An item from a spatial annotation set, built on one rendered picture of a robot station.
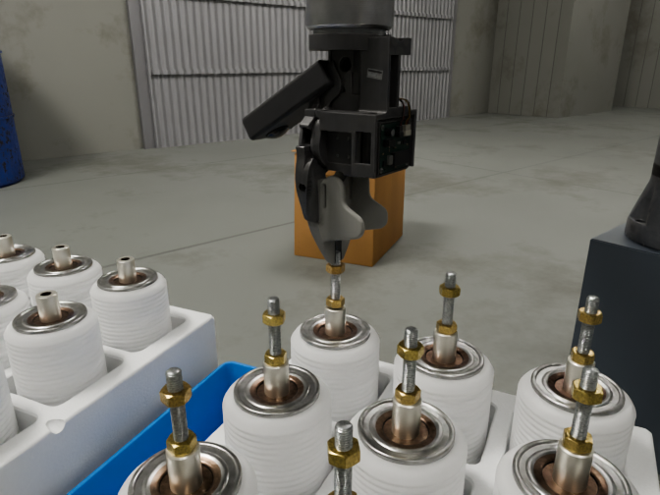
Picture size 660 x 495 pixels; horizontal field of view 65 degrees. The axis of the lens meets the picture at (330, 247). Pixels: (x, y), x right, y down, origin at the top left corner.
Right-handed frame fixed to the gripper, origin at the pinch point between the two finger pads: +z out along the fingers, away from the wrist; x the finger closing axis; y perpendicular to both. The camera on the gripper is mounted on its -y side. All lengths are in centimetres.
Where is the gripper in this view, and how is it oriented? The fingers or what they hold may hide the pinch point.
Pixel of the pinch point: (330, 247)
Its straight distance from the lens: 52.8
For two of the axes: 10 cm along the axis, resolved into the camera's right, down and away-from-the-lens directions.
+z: 0.0, 9.4, 3.4
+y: 8.0, 2.0, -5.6
